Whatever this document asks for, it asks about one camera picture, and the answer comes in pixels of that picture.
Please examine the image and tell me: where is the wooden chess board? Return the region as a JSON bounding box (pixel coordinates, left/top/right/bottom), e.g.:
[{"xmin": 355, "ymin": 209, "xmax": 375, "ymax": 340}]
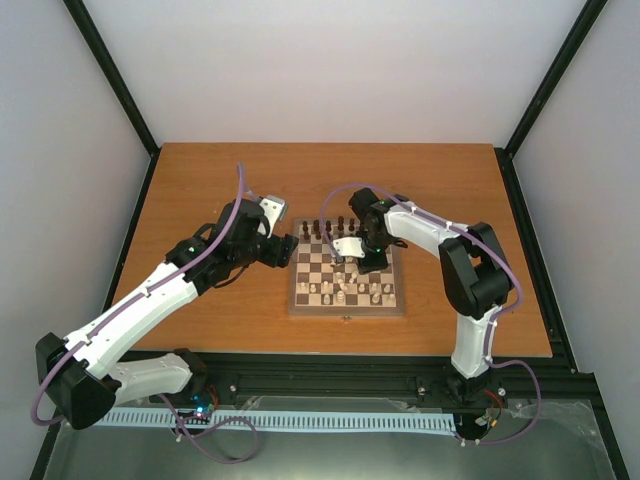
[{"xmin": 288, "ymin": 217, "xmax": 405, "ymax": 319}]

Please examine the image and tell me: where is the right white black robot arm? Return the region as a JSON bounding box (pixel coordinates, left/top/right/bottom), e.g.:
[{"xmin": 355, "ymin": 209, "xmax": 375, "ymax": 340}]
[{"xmin": 332, "ymin": 188, "xmax": 520, "ymax": 404}]

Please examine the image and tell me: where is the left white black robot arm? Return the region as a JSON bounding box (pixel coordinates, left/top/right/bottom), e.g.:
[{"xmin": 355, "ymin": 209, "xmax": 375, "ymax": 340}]
[{"xmin": 35, "ymin": 196, "xmax": 298, "ymax": 430}]

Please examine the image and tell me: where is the dark chess pieces row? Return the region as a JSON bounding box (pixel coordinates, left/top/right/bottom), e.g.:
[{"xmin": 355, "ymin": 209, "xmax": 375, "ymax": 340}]
[{"xmin": 296, "ymin": 217, "xmax": 359, "ymax": 244}]

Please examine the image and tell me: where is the light lying chess piece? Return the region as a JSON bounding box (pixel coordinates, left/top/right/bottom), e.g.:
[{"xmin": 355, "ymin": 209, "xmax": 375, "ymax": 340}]
[{"xmin": 336, "ymin": 272, "xmax": 348, "ymax": 292}]

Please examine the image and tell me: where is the green lit circuit board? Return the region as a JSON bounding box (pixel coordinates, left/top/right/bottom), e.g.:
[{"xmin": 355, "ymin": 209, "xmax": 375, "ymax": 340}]
[{"xmin": 194, "ymin": 406, "xmax": 211, "ymax": 418}]

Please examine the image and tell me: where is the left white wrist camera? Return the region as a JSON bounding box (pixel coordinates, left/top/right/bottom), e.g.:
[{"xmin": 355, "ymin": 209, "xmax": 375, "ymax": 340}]
[{"xmin": 258, "ymin": 195, "xmax": 288, "ymax": 238}]

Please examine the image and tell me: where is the black aluminium frame rail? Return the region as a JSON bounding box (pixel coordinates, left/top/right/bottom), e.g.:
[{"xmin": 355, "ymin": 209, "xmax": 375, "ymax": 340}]
[{"xmin": 64, "ymin": 350, "xmax": 599, "ymax": 401}]

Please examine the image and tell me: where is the right black frame post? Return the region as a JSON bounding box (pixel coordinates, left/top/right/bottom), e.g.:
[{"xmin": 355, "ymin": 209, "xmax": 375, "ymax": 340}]
[{"xmin": 502, "ymin": 0, "xmax": 610, "ymax": 156}]

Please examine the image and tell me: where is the black frame post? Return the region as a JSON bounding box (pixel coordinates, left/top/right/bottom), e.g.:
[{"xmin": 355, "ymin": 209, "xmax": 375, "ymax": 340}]
[
  {"xmin": 62, "ymin": 0, "xmax": 161, "ymax": 157},
  {"xmin": 502, "ymin": 0, "xmax": 610, "ymax": 156}
]

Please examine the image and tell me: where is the light blue slotted cable duct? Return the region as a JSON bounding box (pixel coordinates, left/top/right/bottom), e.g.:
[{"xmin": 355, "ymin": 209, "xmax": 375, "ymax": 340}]
[{"xmin": 97, "ymin": 407, "xmax": 456, "ymax": 436}]

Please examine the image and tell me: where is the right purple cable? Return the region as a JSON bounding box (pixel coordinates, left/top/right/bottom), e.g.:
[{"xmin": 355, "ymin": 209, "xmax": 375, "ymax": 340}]
[{"xmin": 319, "ymin": 182, "xmax": 542, "ymax": 447}]

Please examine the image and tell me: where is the left black frame post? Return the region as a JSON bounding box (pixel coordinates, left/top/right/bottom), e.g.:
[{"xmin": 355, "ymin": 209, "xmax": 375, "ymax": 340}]
[{"xmin": 62, "ymin": 0, "xmax": 161, "ymax": 157}]

